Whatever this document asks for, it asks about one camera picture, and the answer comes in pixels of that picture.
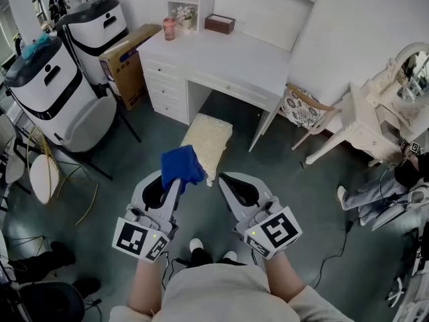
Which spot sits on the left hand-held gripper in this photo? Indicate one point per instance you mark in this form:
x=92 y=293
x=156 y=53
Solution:
x=134 y=238

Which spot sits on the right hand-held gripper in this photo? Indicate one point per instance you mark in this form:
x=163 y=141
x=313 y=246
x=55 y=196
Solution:
x=278 y=231

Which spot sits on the blue cloth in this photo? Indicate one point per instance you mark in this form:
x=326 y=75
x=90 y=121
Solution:
x=179 y=164

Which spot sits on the cream upholstered stool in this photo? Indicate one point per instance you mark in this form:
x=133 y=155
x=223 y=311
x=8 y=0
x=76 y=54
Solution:
x=207 y=136

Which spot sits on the person's right forearm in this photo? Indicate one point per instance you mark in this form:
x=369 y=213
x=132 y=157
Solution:
x=281 y=277

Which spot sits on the person's left forearm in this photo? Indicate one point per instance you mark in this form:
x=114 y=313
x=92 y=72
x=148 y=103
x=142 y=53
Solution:
x=147 y=283

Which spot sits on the white desk with drawers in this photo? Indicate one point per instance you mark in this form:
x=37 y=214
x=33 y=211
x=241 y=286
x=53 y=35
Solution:
x=218 y=55

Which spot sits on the person's left white shoe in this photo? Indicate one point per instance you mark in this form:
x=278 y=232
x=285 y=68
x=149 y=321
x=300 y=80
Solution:
x=196 y=244

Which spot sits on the person's white shoe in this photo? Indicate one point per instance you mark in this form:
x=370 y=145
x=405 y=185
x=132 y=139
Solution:
x=230 y=256
x=196 y=244

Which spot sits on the person's right white shoe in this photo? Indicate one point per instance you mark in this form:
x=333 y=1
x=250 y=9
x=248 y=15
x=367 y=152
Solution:
x=230 y=256

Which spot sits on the person's black trousers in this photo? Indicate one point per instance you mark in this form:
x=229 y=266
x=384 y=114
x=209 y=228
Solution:
x=201 y=257

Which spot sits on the grey fabric chair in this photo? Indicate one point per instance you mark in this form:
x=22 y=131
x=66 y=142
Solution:
x=90 y=122

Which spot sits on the wooden chair patterned cushion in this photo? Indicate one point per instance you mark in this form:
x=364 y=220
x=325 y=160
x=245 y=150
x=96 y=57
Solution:
x=301 y=111

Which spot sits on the person's beige shirt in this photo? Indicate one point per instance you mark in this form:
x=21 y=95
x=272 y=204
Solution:
x=218 y=297

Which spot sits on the brown cardboard box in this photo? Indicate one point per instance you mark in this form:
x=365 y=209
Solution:
x=129 y=69

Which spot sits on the ornate cream vanity table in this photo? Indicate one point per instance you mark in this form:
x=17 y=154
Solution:
x=365 y=122

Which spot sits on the black office chair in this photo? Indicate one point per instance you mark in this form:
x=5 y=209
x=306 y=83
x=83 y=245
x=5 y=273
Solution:
x=50 y=300

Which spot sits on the white black leg chair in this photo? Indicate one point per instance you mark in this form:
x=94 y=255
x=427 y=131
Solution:
x=13 y=159

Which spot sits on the white black service robot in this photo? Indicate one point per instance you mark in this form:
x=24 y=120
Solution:
x=97 y=29
x=50 y=89

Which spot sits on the pink plastic cup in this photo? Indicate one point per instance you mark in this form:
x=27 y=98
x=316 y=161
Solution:
x=169 y=29

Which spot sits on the brown tissue box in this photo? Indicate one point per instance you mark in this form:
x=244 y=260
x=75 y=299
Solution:
x=219 y=23

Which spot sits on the white shelf hutch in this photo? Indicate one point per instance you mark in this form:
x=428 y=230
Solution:
x=268 y=12

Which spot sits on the white flower vase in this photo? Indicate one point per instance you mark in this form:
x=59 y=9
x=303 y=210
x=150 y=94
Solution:
x=184 y=15

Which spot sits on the teal cloth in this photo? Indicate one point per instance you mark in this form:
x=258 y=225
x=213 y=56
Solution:
x=35 y=45

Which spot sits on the gold frame white chair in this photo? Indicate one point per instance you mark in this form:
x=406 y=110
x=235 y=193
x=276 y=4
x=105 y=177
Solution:
x=43 y=176

